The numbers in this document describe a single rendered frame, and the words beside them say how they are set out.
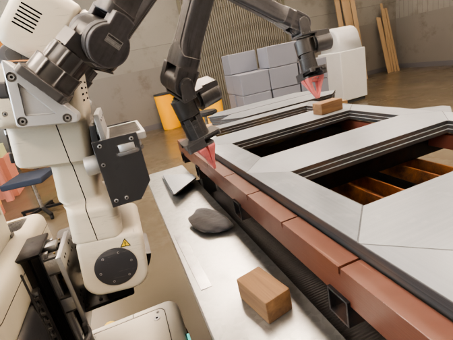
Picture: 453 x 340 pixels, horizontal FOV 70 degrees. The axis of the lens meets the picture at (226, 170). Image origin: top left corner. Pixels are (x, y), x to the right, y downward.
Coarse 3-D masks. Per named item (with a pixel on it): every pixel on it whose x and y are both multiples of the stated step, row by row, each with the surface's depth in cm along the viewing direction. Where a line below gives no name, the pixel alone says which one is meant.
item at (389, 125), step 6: (366, 126) 111; (372, 126) 110; (378, 126) 108; (384, 126) 107; (390, 126) 106; (396, 126) 104; (402, 126) 103; (408, 126) 102; (414, 126) 101; (420, 126) 100; (426, 126) 98; (408, 132) 96
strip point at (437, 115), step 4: (428, 112) 113; (432, 112) 112; (436, 112) 111; (440, 112) 110; (412, 116) 112; (416, 116) 111; (420, 116) 110; (424, 116) 109; (428, 116) 108; (432, 116) 107; (436, 116) 106; (440, 116) 105; (444, 116) 105
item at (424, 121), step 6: (384, 120) 114; (390, 120) 112; (396, 120) 111; (402, 120) 110; (408, 120) 108; (414, 120) 107; (420, 120) 106; (426, 120) 104; (432, 120) 103; (438, 120) 102; (444, 120) 101
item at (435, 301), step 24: (264, 120) 164; (336, 120) 138; (240, 144) 126; (384, 144) 94; (408, 144) 95; (312, 168) 87; (336, 168) 88; (264, 192) 83; (312, 216) 62; (336, 240) 57; (384, 264) 46; (408, 288) 43
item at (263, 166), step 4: (260, 160) 99; (264, 160) 98; (256, 164) 96; (260, 164) 96; (264, 164) 95; (268, 164) 94; (272, 164) 94; (256, 168) 93; (260, 168) 92; (264, 168) 92; (268, 168) 91; (272, 168) 90; (276, 168) 90; (280, 168) 89; (260, 172) 89; (264, 172) 89; (268, 172) 88
